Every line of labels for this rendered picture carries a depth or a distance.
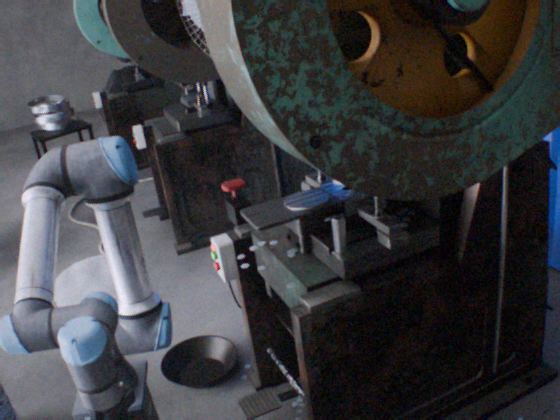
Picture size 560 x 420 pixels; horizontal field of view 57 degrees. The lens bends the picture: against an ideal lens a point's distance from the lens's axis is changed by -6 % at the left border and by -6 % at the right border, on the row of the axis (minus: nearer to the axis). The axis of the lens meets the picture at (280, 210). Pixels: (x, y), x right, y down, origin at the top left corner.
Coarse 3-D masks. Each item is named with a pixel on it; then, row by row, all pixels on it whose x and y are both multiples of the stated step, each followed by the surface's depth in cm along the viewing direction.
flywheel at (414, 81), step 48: (336, 0) 93; (384, 0) 97; (432, 0) 88; (480, 0) 89; (528, 0) 110; (384, 48) 100; (432, 48) 104; (480, 48) 109; (384, 96) 103; (432, 96) 108; (480, 96) 113
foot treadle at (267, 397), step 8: (256, 392) 173; (264, 392) 172; (272, 392) 172; (288, 392) 172; (240, 400) 170; (248, 400) 170; (256, 400) 169; (264, 400) 169; (272, 400) 168; (280, 400) 168; (248, 408) 166; (256, 408) 166; (264, 408) 165; (272, 408) 165; (248, 416) 163; (256, 416) 163
